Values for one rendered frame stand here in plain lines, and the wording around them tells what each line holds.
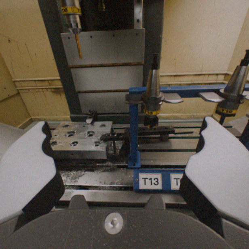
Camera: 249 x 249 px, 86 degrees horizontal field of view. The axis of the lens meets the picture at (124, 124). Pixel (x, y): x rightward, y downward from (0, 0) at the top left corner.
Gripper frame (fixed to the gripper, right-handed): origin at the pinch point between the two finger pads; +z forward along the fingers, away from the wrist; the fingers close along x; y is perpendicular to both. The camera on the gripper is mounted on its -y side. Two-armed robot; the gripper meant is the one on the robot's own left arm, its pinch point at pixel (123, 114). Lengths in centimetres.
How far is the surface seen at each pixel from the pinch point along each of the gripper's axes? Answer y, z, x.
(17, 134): 55, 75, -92
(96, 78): 14, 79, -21
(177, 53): 5, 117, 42
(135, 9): -20, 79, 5
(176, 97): 8.4, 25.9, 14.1
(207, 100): 8.6, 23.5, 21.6
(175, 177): 35.2, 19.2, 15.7
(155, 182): 36.7, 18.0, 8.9
